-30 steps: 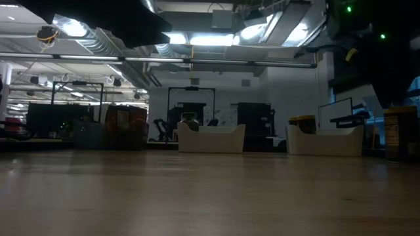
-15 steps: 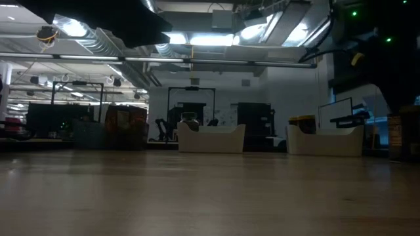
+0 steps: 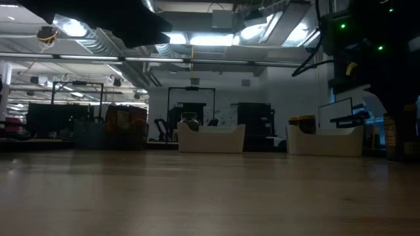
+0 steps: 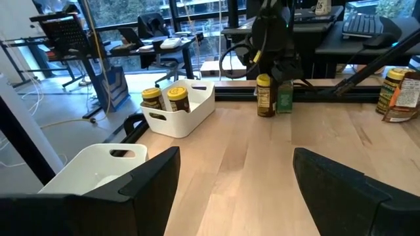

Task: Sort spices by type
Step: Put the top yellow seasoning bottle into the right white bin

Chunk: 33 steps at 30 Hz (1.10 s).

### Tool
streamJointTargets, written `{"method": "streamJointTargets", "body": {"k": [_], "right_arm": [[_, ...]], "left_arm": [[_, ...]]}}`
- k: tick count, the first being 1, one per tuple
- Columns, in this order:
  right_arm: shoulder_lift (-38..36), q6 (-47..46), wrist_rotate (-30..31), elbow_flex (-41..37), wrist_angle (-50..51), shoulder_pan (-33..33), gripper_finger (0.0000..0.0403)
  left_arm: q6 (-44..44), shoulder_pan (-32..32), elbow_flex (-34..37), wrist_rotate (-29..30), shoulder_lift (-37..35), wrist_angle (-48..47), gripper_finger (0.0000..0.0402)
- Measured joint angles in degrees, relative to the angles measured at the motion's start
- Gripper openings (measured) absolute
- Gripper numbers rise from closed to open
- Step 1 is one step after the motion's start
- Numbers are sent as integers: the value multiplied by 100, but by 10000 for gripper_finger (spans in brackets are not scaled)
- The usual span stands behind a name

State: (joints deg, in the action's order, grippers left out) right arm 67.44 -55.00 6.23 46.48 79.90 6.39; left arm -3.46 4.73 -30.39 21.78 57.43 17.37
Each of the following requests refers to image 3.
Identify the long silver horizontal bar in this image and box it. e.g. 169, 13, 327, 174
0, 52, 303, 69

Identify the wide black cabinet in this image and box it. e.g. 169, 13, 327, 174
26, 102, 92, 138

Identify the green lid spice jar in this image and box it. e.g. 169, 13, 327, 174
179, 111, 201, 132

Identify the bright ceiling light panel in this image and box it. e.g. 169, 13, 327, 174
189, 32, 234, 47
163, 31, 187, 46

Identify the taco seasoning packet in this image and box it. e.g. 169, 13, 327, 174
104, 104, 132, 150
129, 105, 148, 150

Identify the black office chair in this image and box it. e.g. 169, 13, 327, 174
153, 117, 177, 142

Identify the white board black frame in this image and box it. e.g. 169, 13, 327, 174
317, 97, 354, 129

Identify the dark grey plastic bin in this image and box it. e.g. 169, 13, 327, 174
72, 118, 147, 151

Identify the red crate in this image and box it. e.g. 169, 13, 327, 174
3, 117, 26, 136

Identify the grey tilted monitor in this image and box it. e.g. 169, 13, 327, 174
362, 92, 385, 116

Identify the black desk equipment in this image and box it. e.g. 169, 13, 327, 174
329, 110, 371, 129

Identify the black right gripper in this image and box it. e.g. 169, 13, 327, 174
334, 39, 420, 162

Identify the grey ceiling box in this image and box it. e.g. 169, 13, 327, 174
211, 9, 234, 30

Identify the large silver rectangular duct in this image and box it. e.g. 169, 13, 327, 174
234, 0, 322, 49

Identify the black yellow cable reel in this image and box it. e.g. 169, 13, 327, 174
35, 25, 59, 54

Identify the white plastic bin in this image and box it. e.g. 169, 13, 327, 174
177, 122, 247, 154
286, 124, 366, 157

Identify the black machine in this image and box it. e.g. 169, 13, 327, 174
177, 102, 207, 125

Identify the tall black cabinet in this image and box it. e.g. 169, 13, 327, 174
236, 102, 276, 152

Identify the white low device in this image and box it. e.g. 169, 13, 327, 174
264, 136, 289, 149

